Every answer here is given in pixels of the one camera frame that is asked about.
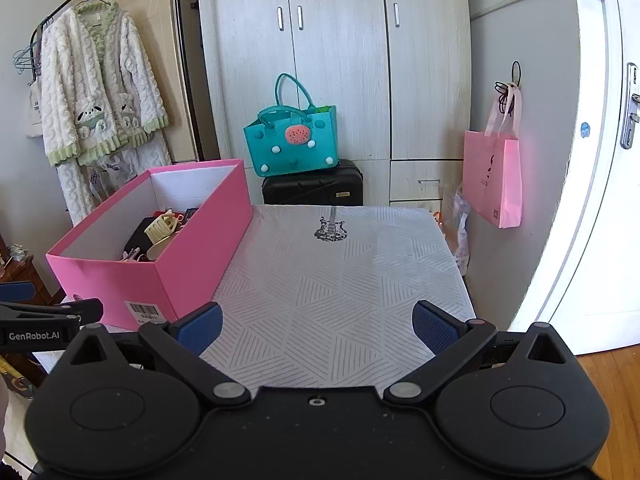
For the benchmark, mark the wooden nightstand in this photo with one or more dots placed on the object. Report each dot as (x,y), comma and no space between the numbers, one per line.
(30,272)

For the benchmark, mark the beige round disc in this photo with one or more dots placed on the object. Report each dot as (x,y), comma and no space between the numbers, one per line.
(161,251)

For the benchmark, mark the teal felt tote bag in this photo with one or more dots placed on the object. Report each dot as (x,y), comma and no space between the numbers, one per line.
(280,145)

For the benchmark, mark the clear plastic bag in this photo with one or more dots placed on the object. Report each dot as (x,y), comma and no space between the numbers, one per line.
(459,240)

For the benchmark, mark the white wardrobe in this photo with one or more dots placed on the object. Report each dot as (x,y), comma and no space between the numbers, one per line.
(340,60)

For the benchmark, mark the pink tote bag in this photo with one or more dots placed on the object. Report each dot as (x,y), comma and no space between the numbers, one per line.
(492,180)

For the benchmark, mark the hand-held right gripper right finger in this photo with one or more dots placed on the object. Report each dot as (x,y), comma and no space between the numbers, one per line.
(437,327)

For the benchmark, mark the white patterned tablecloth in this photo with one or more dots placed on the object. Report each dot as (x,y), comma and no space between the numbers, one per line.
(325,285)

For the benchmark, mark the black suitcase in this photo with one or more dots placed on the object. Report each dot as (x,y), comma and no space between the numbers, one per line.
(300,190)

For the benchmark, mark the white door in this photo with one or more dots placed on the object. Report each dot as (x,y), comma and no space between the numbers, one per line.
(575,160)

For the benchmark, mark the cream hair claw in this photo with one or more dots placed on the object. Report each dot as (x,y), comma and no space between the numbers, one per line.
(162,227)

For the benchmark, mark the white cloth tote bag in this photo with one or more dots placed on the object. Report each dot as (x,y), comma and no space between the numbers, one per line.
(35,110)

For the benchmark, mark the pink cardboard box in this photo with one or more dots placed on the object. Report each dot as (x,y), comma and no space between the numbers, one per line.
(200,260)

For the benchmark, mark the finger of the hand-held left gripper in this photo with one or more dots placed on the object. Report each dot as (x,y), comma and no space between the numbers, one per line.
(75,308)
(17,292)

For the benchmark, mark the white printed paper bag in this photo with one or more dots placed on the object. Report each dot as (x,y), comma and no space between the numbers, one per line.
(107,172)

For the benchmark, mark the black pouch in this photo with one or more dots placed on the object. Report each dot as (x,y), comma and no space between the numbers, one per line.
(140,237)

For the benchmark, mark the blue round sticker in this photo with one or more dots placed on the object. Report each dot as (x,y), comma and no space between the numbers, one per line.
(585,130)

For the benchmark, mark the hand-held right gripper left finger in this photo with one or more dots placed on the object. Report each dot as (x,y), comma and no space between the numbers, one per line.
(200,325)

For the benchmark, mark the cream fuzzy cardigan green trim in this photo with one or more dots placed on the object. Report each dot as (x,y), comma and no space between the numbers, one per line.
(100,85)

